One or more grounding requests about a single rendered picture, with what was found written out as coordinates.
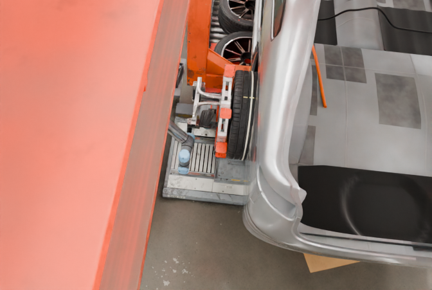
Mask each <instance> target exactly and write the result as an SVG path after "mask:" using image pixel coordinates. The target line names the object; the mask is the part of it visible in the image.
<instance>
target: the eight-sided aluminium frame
mask: <svg viewBox="0 0 432 290"><path fill-rule="evenodd" d="M232 81H233V79H232V78H230V77H224V76H223V83H222V100H221V103H220V108H221V107H222V108H229V109H230V103H231V101H230V99H231V87H232ZM226 86H228V100H224V95H225V88H226ZM222 124H223V129H221V125H222ZM227 128H228V119H226V121H225V122H223V123H222V118H219V122H218V130H217V139H216V144H217V142H226V137H227V131H228V130H227Z"/></svg>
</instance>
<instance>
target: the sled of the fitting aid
mask: <svg viewBox="0 0 432 290"><path fill-rule="evenodd" d="M219 163H220V158H216V165H215V177H214V183H226V184H232V185H244V181H241V180H235V179H224V178H218V176H219Z"/></svg>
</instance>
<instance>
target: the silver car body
mask: <svg viewBox="0 0 432 290"><path fill-rule="evenodd" d="M256 51H258V79H257V87H256V100H255V110H254V116H253V125H252V130H251V137H250V142H249V148H248V152H247V158H246V162H245V167H244V188H243V199H242V220H243V223H244V226H245V227H246V229H247V230H248V231H249V232H250V233H251V234H252V235H254V236H255V237H257V238H258V239H260V240H262V241H264V242H267V243H269V244H272V245H274V246H278V247H280V248H284V249H288V250H292V251H297V252H300V253H306V254H310V255H317V256H322V257H330V258H340V259H345V260H356V261H362V262H374V263H380V264H392V265H398V266H410V267H423V268H430V269H432V0H256V1H255V15H254V22H253V36H252V47H251V68H252V64H253V59H254V56H255V53H256ZM250 71H251V69H250ZM299 160H300V163H298V162H299Z"/></svg>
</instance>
